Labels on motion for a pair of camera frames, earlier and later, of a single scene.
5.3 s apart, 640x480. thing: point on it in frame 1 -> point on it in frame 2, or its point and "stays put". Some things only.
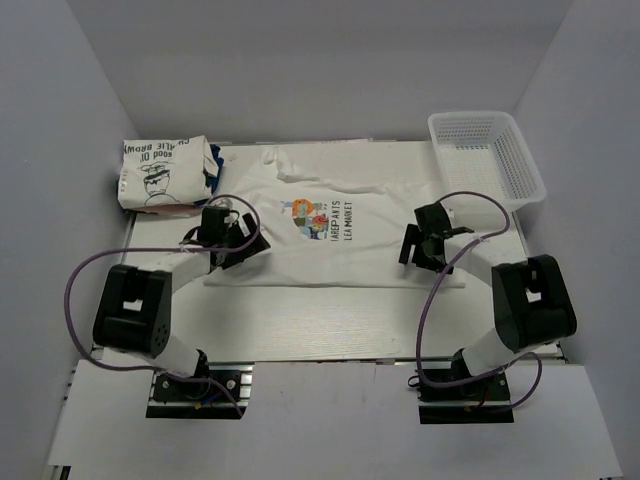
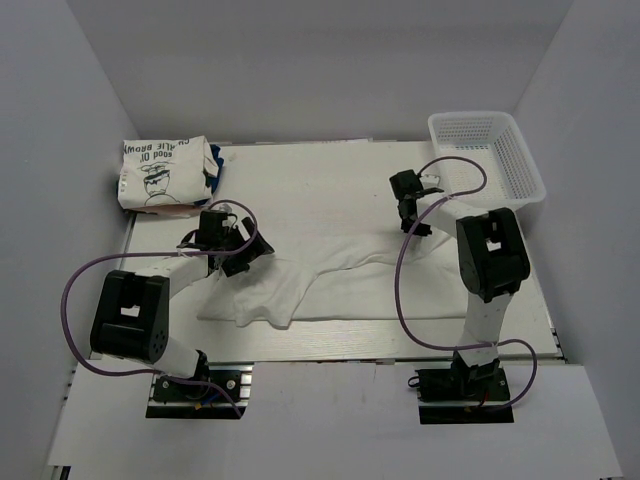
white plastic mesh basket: (487, 152) stays put
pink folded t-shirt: (184, 210) stays put
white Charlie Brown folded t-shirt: (165, 171) stays put
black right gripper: (414, 237) -> (423, 230)
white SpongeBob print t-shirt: (325, 230) -> (385, 275)
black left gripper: (256, 246) stays put
